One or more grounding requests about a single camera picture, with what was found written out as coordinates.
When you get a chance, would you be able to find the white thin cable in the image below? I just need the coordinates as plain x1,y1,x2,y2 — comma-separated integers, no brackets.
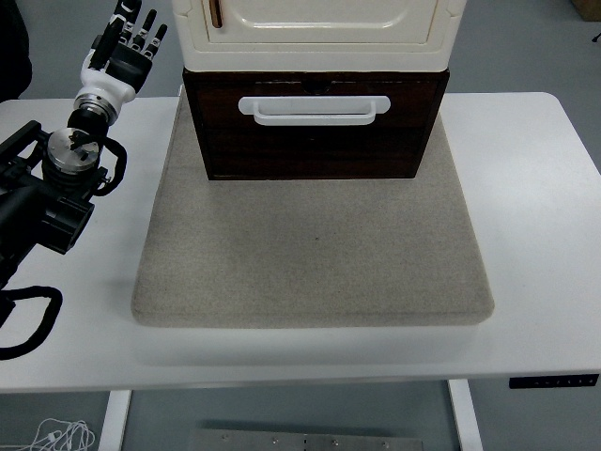
0,417,98,451

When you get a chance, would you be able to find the cream plastic cabinet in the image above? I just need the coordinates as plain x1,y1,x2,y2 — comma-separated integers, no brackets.
169,0,467,72

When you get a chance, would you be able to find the grey felt mat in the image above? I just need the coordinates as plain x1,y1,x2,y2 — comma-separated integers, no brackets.
130,91,496,329

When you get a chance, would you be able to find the dark wood drawer case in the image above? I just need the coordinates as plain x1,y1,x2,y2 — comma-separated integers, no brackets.
181,67,453,182

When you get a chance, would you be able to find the brown cardboard box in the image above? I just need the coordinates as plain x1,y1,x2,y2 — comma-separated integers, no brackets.
570,0,601,23

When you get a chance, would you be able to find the white drawer handle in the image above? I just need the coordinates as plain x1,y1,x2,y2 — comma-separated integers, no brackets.
238,95,392,127

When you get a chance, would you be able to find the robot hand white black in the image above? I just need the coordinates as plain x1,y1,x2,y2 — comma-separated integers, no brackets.
77,0,169,105

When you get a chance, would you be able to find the white table leg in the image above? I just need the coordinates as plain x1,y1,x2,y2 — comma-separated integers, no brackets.
446,379,485,451
97,390,133,451

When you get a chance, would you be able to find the grey metal plate with screws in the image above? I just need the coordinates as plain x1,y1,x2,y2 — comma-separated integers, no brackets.
193,428,426,451

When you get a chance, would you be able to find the dark wood drawer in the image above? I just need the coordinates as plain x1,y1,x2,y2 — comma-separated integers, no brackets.
193,78,445,132

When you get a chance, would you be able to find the black bulky object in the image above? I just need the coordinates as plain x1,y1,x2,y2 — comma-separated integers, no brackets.
0,0,33,102

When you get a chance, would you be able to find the black table control panel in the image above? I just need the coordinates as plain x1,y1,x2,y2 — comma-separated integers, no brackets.
508,373,601,390

